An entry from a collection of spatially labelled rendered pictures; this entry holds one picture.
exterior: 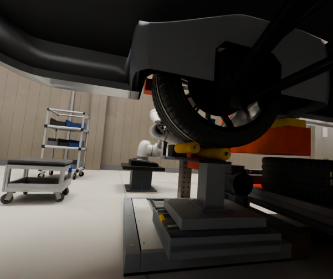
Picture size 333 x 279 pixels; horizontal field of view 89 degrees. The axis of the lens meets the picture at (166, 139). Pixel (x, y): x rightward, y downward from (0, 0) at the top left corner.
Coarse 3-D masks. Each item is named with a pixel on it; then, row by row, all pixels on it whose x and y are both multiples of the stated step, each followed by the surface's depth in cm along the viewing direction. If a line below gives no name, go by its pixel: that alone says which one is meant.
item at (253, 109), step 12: (264, 60) 86; (264, 72) 88; (180, 84) 74; (264, 84) 89; (192, 108) 74; (252, 108) 93; (264, 108) 84; (204, 120) 75; (228, 120) 100; (240, 120) 95; (252, 120) 82
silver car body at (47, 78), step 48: (0, 0) 52; (48, 0) 51; (96, 0) 50; (144, 0) 49; (192, 0) 52; (240, 0) 59; (0, 48) 64; (48, 48) 71; (96, 48) 74; (144, 48) 56; (192, 48) 61; (240, 48) 68; (288, 48) 71
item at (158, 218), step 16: (160, 208) 97; (160, 224) 77; (176, 224) 80; (176, 240) 62; (192, 240) 64; (208, 240) 65; (224, 240) 67; (240, 240) 69; (256, 240) 70; (272, 240) 72; (176, 256) 62; (192, 256) 63; (208, 256) 65
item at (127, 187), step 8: (128, 168) 194; (136, 168) 197; (144, 168) 200; (152, 168) 203; (160, 168) 205; (136, 176) 209; (144, 176) 212; (128, 184) 234; (136, 184) 208; (144, 184) 211
